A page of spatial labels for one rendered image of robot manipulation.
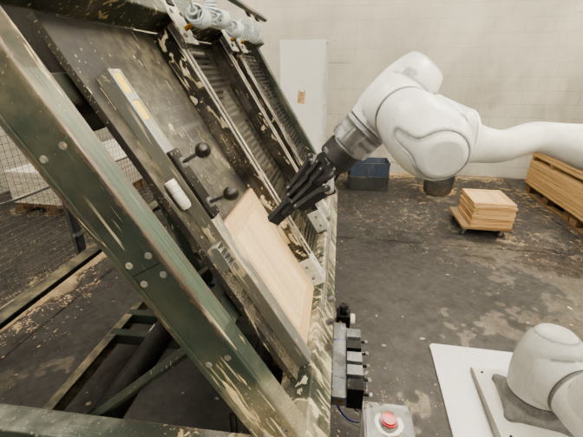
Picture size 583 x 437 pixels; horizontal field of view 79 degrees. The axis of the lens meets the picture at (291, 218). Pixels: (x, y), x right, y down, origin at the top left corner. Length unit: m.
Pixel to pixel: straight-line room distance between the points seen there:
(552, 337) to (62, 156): 1.24
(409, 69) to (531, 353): 0.87
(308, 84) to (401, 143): 4.41
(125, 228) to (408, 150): 0.52
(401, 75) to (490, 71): 5.94
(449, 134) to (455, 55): 5.95
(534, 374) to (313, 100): 4.22
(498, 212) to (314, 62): 2.80
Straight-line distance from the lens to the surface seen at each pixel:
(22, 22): 1.72
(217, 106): 1.31
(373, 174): 5.47
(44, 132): 0.77
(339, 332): 1.51
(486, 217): 4.32
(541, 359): 1.24
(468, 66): 6.51
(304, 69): 4.94
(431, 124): 0.53
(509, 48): 6.67
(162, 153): 0.93
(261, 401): 0.91
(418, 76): 0.69
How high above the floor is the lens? 1.72
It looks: 23 degrees down
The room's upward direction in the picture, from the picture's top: straight up
